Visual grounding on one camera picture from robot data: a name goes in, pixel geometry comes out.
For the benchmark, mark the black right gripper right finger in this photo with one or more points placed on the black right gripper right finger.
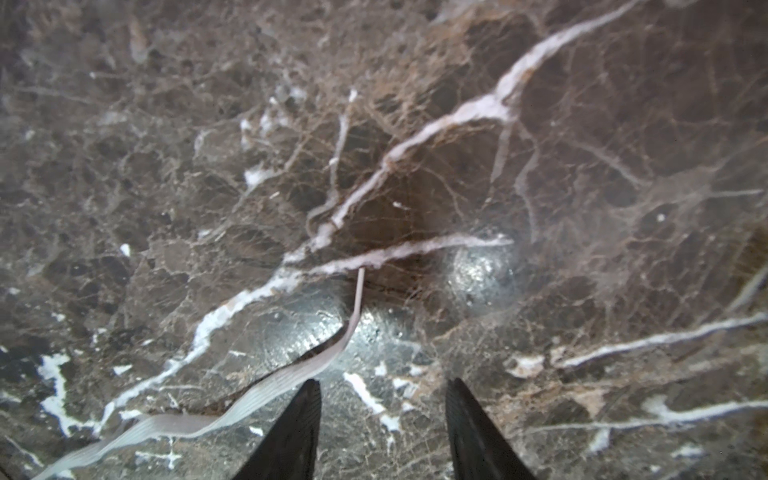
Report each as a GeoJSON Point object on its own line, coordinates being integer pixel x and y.
{"type": "Point", "coordinates": [478, 449]}

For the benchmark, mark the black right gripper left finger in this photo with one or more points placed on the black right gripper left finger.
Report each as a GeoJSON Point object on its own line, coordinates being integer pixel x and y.
{"type": "Point", "coordinates": [289, 449]}

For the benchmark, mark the white shoelace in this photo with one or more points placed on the white shoelace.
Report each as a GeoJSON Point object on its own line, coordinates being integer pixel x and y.
{"type": "Point", "coordinates": [193, 426]}

